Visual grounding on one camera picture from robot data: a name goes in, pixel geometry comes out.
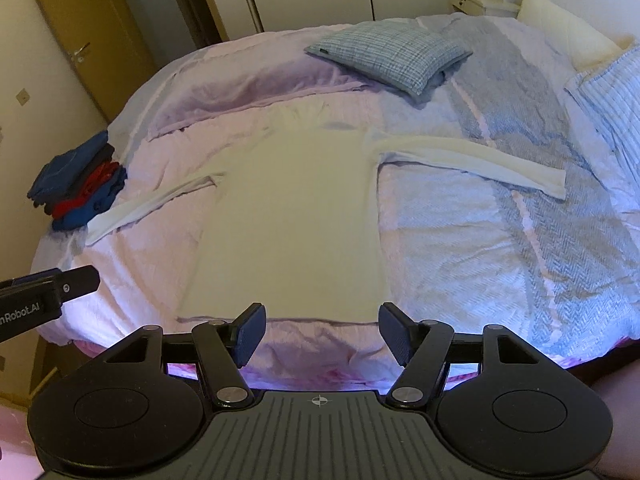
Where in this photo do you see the cream bedside dresser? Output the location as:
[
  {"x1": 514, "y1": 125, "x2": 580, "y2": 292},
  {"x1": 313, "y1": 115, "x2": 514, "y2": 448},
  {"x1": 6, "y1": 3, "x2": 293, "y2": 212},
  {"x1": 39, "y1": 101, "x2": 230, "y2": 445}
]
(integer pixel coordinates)
[{"x1": 449, "y1": 0, "x2": 520, "y2": 18}]

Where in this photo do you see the folded dark grey garment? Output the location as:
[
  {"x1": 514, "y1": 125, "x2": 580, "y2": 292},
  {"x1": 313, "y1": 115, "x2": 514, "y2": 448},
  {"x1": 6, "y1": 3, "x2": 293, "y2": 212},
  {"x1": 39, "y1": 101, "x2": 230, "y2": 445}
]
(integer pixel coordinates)
[{"x1": 44, "y1": 144, "x2": 119, "y2": 220}]

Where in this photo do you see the cream long-sleeve shirt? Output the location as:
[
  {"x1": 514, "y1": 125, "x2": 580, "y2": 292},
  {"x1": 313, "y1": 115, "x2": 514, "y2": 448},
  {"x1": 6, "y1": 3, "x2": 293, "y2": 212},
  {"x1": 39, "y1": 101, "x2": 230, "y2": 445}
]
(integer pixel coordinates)
[{"x1": 86, "y1": 105, "x2": 566, "y2": 324}]

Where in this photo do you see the brown wooden door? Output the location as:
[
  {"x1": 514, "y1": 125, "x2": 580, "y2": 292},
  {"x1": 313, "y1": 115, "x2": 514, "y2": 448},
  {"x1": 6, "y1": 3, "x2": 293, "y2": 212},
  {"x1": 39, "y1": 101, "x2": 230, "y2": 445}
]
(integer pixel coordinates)
[{"x1": 37, "y1": 0, "x2": 156, "y2": 122}]

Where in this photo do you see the folded bright blue garment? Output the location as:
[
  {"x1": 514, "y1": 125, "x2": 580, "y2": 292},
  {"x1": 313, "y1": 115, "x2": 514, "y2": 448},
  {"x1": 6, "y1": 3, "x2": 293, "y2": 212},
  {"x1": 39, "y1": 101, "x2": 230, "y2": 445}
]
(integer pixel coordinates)
[{"x1": 52, "y1": 166, "x2": 127, "y2": 232}]

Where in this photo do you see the door handle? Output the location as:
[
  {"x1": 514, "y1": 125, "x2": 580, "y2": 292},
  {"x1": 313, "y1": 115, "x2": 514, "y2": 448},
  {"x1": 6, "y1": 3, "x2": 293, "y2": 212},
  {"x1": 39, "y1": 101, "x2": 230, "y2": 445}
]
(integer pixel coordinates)
[{"x1": 68, "y1": 42, "x2": 91, "y2": 64}]

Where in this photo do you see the wall light switch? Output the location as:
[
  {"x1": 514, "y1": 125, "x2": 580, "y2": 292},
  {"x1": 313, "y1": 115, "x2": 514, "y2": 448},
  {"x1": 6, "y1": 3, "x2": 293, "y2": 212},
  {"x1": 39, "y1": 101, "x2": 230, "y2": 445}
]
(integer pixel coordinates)
[{"x1": 15, "y1": 89, "x2": 30, "y2": 106}]

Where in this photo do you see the large blue striped pillow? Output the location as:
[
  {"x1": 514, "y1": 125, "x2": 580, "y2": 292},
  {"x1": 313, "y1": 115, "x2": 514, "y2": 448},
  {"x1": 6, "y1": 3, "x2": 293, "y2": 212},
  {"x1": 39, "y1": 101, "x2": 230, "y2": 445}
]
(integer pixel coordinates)
[{"x1": 565, "y1": 41, "x2": 639, "y2": 193}]

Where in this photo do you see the cream padded headboard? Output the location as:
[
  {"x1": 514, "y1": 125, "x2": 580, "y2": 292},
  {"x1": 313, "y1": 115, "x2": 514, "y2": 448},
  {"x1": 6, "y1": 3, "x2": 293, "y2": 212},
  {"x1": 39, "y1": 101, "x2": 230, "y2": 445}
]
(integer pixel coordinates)
[{"x1": 518, "y1": 0, "x2": 634, "y2": 72}]

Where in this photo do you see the pink bed sheet duvet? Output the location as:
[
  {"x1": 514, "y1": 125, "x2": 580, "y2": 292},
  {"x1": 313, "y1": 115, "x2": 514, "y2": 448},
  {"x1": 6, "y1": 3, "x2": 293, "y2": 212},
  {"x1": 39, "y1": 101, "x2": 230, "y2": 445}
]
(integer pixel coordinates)
[{"x1": 29, "y1": 12, "x2": 640, "y2": 396}]

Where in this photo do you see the small grey checked pillow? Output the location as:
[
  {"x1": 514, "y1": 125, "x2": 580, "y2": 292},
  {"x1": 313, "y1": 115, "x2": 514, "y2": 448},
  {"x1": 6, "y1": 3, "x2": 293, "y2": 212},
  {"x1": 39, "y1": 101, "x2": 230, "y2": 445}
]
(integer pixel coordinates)
[{"x1": 306, "y1": 21, "x2": 472, "y2": 104}]

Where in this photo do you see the grey herringbone blanket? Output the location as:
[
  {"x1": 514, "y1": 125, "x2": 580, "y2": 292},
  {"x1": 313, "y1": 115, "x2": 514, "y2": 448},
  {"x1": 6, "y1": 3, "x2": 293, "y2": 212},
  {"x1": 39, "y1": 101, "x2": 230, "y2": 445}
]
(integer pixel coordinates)
[{"x1": 378, "y1": 14, "x2": 639, "y2": 364}]

